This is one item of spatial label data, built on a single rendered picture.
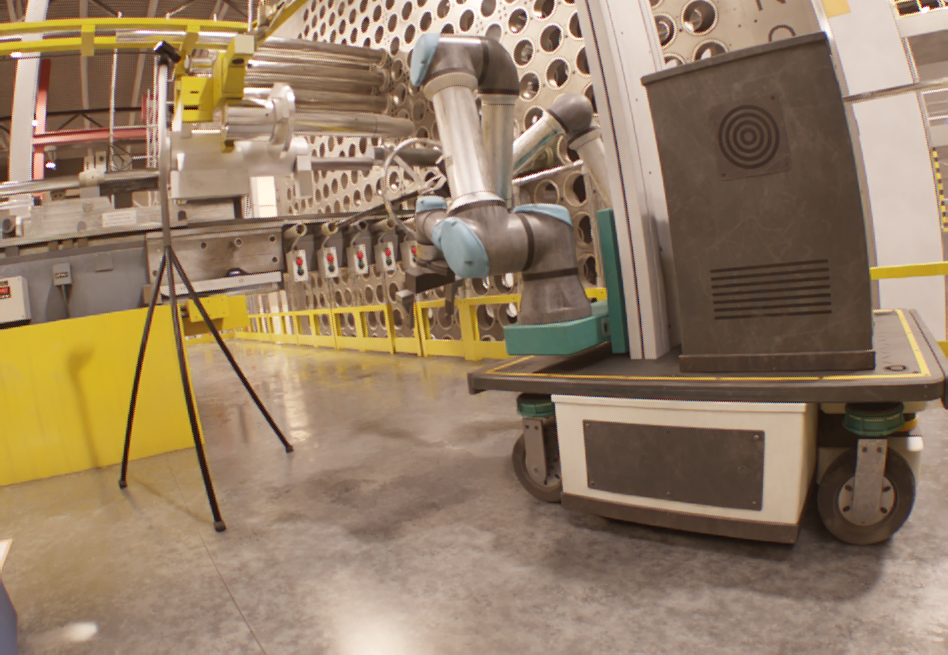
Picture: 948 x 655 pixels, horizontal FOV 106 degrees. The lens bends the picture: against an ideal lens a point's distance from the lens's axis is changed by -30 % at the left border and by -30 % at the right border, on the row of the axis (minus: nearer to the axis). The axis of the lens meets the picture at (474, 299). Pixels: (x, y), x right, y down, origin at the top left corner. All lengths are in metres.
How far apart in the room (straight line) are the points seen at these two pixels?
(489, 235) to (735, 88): 0.50
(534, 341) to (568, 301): 0.10
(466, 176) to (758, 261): 0.54
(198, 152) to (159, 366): 1.12
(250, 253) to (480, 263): 1.84
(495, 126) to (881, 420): 0.95
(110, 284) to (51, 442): 0.80
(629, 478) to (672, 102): 0.65
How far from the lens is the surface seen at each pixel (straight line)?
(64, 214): 2.68
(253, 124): 2.53
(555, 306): 0.98
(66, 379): 2.17
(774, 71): 0.87
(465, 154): 0.99
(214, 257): 2.58
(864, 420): 0.87
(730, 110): 0.87
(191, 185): 2.58
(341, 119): 2.74
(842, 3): 8.64
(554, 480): 1.16
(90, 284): 2.56
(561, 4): 3.90
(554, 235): 0.98
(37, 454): 2.24
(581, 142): 1.60
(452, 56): 1.08
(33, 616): 1.22
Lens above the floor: 0.53
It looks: 3 degrees down
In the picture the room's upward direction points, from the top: 7 degrees counter-clockwise
